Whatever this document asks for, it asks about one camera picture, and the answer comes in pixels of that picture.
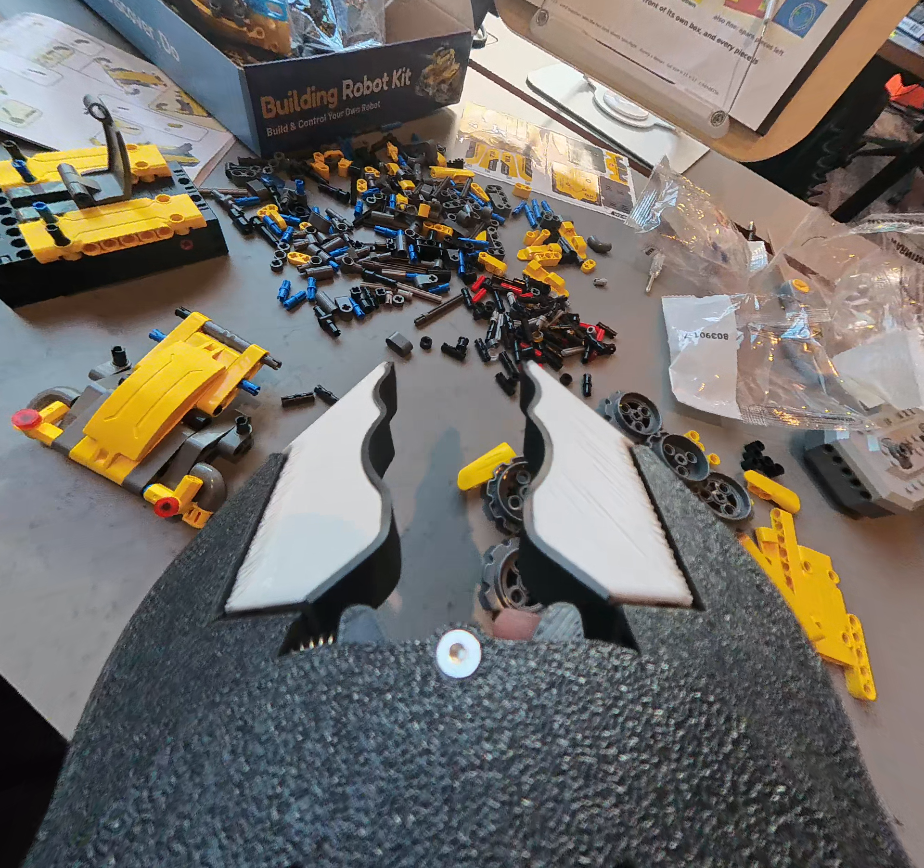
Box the black block with yellow panels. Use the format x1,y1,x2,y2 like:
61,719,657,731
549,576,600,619
0,95,231,309

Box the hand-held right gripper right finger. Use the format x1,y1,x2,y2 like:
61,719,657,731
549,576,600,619
518,360,695,631

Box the black cross connector piece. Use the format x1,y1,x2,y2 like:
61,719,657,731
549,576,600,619
740,440,785,479

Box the yellow sticker sheet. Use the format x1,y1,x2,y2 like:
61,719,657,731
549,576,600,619
458,103,636,215

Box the instruction sheet in acrylic holder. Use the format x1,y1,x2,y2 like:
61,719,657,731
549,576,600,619
501,0,914,140

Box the yellow perforated beam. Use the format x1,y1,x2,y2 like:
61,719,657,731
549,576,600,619
740,507,878,703

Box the white stand base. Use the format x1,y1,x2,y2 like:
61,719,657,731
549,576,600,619
526,63,680,134

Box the pile of mixed building pieces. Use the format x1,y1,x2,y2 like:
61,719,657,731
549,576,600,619
209,137,615,338

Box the pile of black red pins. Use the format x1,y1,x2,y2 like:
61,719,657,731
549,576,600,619
469,272,620,396

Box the long dark grey axle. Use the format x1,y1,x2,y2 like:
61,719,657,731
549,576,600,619
413,293,468,326

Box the cluster of toy wheels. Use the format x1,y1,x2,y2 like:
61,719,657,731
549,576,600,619
480,390,755,612

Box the grey desk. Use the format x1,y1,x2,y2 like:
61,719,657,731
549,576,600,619
0,0,924,811

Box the person's dark trousers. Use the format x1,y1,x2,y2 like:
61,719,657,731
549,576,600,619
0,673,73,868

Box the yellow and grey car assembly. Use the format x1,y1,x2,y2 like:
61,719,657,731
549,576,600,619
11,308,284,530

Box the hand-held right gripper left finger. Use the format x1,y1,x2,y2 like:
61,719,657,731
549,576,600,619
224,360,403,620

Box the crumpled clear plastic bag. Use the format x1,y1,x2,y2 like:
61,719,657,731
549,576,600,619
627,159,770,280

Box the instruction booklet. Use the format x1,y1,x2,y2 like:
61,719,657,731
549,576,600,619
0,12,232,183

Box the blue kit box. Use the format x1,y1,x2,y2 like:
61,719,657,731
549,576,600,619
22,0,474,154

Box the yellow curved panel piece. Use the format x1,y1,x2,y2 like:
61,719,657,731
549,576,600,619
457,444,518,491
744,469,802,517

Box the grey motor block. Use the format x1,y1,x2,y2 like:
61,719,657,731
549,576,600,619
801,406,924,520

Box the clear plastic bags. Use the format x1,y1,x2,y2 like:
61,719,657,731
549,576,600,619
660,211,924,436

